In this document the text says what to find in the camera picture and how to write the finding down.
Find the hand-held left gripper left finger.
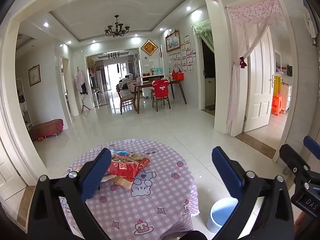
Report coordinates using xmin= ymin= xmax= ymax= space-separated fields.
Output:
xmin=29 ymin=148 xmax=112 ymax=240

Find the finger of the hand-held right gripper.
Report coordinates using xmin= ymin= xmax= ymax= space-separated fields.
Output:
xmin=303 ymin=135 xmax=320 ymax=160
xmin=279 ymin=144 xmax=320 ymax=188

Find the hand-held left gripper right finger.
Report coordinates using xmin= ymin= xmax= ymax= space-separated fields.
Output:
xmin=212 ymin=146 xmax=295 ymax=240

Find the red snack packet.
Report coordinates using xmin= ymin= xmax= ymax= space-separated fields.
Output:
xmin=109 ymin=158 xmax=140 ymax=181

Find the brown paper wrapper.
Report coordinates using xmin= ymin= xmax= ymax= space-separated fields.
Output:
xmin=111 ymin=176 xmax=133 ymax=190

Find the light blue waste bin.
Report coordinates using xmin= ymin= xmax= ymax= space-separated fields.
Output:
xmin=206 ymin=197 xmax=239 ymax=233

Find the person's right forearm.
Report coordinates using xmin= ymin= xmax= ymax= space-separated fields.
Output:
xmin=294 ymin=211 xmax=305 ymax=240

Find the orange plastic stool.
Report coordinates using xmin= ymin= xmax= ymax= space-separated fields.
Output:
xmin=271 ymin=95 xmax=283 ymax=116

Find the white cabinet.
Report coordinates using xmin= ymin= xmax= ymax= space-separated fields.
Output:
xmin=280 ymin=82 xmax=293 ymax=113

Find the pink brown bench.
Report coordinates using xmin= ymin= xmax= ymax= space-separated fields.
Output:
xmin=29 ymin=119 xmax=64 ymax=140

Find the pink checked tablecloth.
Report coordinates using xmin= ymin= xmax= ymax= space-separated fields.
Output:
xmin=59 ymin=140 xmax=202 ymax=240

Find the wooden coat stand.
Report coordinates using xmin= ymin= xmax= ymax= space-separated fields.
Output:
xmin=74 ymin=67 xmax=90 ymax=115

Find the white panel door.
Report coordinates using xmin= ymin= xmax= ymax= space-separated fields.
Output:
xmin=244 ymin=26 xmax=273 ymax=133

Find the person's black clothing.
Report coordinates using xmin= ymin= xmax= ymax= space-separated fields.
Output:
xmin=160 ymin=230 xmax=208 ymax=240

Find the bare wooden dining chair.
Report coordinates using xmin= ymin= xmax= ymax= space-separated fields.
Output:
xmin=116 ymin=85 xmax=137 ymax=115

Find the white washing machine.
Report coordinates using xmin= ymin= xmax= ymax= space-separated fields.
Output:
xmin=204 ymin=77 xmax=215 ymax=105

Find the pink lace door curtain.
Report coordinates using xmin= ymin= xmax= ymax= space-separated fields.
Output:
xmin=226 ymin=0 xmax=283 ymax=137

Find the wooden chair with cover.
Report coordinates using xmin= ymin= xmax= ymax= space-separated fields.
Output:
xmin=151 ymin=80 xmax=172 ymax=112

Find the pink hanging garment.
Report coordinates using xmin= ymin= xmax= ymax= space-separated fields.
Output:
xmin=74 ymin=69 xmax=85 ymax=92

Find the white sofa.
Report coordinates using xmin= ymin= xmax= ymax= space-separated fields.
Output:
xmin=119 ymin=73 xmax=137 ymax=92

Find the dark wooden dining table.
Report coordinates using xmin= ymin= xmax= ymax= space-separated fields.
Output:
xmin=132 ymin=79 xmax=187 ymax=114

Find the red white chair cover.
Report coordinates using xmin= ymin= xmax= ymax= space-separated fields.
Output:
xmin=153 ymin=79 xmax=170 ymax=98

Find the red bag on table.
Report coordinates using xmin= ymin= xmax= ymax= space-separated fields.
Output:
xmin=172 ymin=66 xmax=185 ymax=81

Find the white counter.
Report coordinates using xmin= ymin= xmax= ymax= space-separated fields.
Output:
xmin=140 ymin=73 xmax=165 ymax=98

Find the green door curtain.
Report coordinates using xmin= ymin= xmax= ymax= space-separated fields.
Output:
xmin=191 ymin=19 xmax=215 ymax=53

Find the large black chandelier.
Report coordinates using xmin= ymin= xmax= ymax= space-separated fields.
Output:
xmin=104 ymin=15 xmax=131 ymax=38

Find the white framed wall mirror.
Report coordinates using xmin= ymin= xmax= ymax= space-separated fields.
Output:
xmin=274 ymin=49 xmax=282 ymax=73

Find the framed flower wall picture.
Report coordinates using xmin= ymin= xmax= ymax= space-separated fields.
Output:
xmin=28 ymin=64 xmax=41 ymax=87

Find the wall of paper certificates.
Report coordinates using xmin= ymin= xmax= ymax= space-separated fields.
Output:
xmin=168 ymin=35 xmax=194 ymax=73

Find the white wall ornament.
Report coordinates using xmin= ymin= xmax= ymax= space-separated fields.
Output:
xmin=302 ymin=5 xmax=318 ymax=46

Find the red diamond wall decoration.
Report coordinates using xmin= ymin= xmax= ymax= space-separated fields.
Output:
xmin=140 ymin=39 xmax=158 ymax=55

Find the framed wall painting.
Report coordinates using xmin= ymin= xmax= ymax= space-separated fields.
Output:
xmin=165 ymin=29 xmax=181 ymax=53

